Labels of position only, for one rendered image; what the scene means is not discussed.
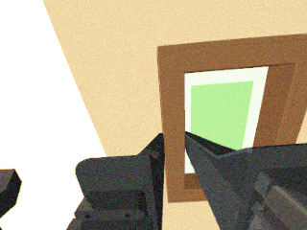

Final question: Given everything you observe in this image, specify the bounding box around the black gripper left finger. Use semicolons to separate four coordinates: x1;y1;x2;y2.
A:
74;133;165;230

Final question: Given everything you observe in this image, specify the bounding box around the tan flat square board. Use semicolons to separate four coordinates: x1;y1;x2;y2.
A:
42;0;307;230

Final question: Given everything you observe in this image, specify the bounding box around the brown wooden picture frame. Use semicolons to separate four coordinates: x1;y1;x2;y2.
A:
156;34;307;203

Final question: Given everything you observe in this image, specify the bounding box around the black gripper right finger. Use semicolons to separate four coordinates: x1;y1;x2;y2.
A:
185;131;307;230

